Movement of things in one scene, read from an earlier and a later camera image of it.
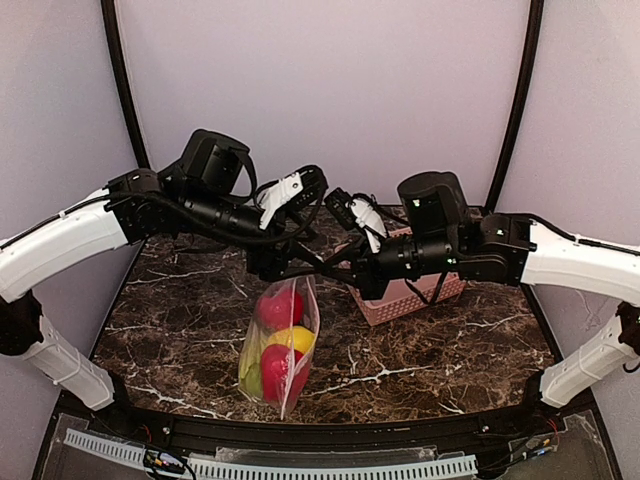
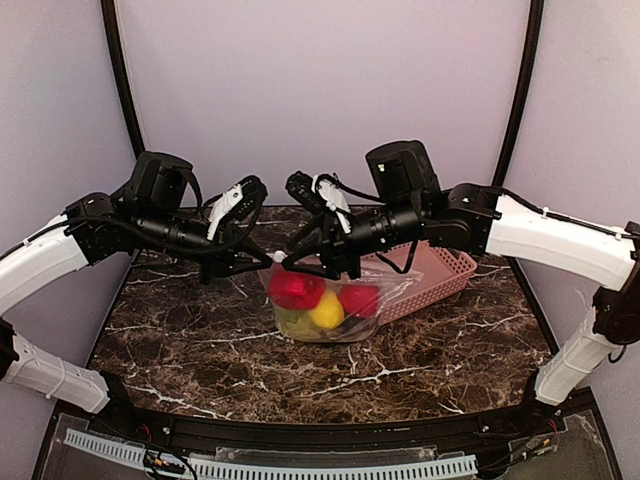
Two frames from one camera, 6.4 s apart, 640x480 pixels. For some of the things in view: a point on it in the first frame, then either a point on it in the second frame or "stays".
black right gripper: (371, 273) -> (337, 253)
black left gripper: (267, 256) -> (215, 261)
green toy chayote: (251, 378) -> (286, 315)
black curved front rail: (308, 434) stays
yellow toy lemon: (296, 337) -> (329, 313)
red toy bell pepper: (284, 374) -> (294, 290)
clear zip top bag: (279, 342) -> (307, 305)
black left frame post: (109, 22) stays
